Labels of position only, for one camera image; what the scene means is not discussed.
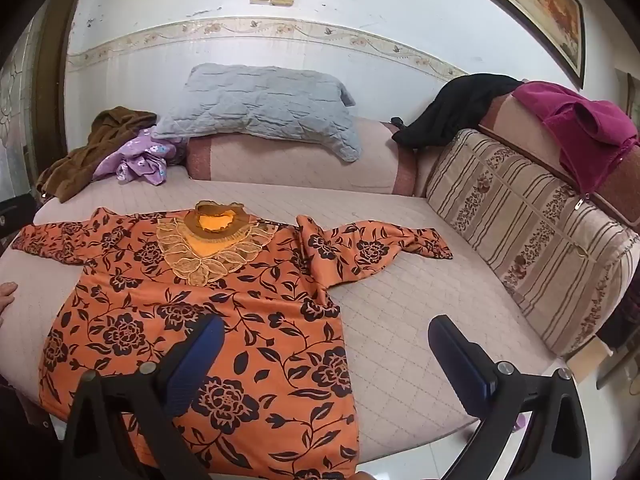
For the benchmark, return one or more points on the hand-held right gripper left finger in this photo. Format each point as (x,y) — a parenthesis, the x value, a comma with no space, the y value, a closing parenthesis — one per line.
(197,360)

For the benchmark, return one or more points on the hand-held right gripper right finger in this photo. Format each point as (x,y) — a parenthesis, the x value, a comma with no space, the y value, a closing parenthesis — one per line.
(457,360)

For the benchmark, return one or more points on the orange floral shirt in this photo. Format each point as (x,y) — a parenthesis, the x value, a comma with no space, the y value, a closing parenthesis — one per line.
(280,310)

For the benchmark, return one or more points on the pink quilted sofa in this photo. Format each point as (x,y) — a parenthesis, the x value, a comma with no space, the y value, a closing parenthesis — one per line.
(400,310)

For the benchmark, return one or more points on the striped floral sofa cushion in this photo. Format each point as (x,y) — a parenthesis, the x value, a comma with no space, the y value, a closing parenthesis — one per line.
(525,220)

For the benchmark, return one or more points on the purple floral garment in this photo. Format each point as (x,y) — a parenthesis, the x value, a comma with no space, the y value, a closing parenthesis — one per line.
(140,160)

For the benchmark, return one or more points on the brown fleece garment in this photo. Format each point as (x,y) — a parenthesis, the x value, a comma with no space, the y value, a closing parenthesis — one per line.
(100,145)

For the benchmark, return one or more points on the black garment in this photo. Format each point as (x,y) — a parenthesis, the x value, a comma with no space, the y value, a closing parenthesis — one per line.
(450,105)

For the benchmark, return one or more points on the magenta garment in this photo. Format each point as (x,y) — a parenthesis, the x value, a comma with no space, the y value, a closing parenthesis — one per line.
(590,130)

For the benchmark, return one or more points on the grey quilted pillow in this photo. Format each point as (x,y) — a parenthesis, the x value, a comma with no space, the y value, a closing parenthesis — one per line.
(260,100)

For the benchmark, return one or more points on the wooden door with glass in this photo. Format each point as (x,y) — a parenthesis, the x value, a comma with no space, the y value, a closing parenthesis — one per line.
(15,110)

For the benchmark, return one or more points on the large framed painting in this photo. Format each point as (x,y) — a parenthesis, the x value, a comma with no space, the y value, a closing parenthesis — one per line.
(540,5)

